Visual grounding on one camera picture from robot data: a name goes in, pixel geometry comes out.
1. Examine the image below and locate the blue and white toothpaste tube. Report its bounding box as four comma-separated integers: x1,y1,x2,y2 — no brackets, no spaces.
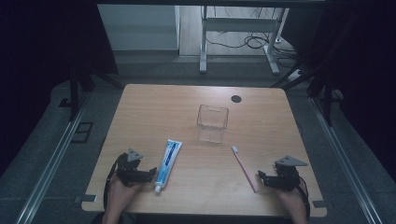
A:
154,138,184,194

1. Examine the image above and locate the white power strip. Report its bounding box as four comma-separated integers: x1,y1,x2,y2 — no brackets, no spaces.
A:
287,69,304,82

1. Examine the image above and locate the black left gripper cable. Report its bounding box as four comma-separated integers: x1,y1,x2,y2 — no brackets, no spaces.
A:
103,153,128,210

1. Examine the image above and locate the person's right hand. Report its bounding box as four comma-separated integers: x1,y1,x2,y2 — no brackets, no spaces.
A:
275,181,309,218

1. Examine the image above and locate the aluminium floor rail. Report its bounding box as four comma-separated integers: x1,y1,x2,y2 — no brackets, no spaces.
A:
308,96,375,224
14,92,92,224

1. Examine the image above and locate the clear plastic square cup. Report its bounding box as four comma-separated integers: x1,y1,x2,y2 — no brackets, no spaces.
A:
195,104,230,145

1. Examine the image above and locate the white desk frame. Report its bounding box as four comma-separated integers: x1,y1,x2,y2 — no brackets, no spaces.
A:
199,6,290,76

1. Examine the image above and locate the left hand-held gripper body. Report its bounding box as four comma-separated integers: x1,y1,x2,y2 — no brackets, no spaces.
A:
115,147,150,188

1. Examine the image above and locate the pink toothbrush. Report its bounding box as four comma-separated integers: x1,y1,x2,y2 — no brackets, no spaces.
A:
231,145,259,194

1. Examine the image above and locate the black metal stand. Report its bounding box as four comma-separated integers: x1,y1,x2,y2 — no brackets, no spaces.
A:
68,60,124,122
270,60,345,127

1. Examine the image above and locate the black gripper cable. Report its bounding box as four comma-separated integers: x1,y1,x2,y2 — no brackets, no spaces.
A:
103,153,128,210
297,175,312,222

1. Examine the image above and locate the person's left hand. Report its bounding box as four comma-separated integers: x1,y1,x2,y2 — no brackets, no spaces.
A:
104,173,145,220

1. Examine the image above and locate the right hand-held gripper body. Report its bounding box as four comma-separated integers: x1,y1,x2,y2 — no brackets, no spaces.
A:
266,155,309,192

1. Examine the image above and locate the black floor cable bundle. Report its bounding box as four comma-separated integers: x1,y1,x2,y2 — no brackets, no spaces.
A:
205,33,298,69

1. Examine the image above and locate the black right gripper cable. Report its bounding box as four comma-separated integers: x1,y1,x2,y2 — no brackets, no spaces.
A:
297,175,312,222

